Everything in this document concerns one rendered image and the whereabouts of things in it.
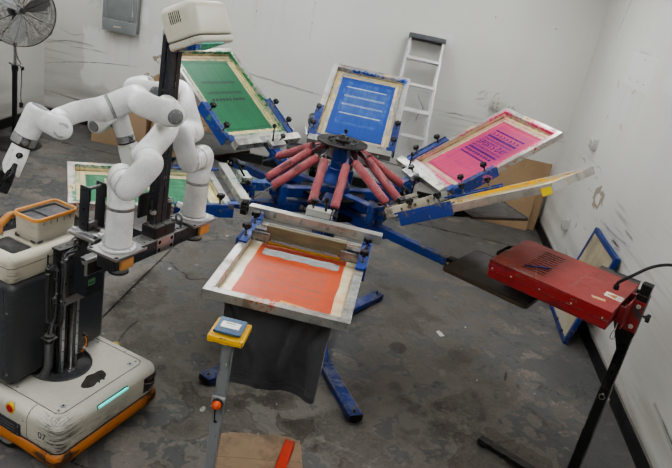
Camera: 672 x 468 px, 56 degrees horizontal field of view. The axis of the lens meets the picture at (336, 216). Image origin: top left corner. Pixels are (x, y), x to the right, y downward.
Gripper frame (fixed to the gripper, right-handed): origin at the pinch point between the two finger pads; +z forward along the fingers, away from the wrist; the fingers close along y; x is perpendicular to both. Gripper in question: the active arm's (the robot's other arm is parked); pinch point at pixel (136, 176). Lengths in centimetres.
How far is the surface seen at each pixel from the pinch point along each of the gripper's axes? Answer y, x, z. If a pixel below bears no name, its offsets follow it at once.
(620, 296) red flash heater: -180, -94, 86
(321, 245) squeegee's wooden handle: -59, -43, 48
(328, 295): -79, -15, 56
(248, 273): -47, -5, 44
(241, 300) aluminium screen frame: -62, 18, 42
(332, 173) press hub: -23, -117, 40
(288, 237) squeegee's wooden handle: -45, -38, 43
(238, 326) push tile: -72, 33, 43
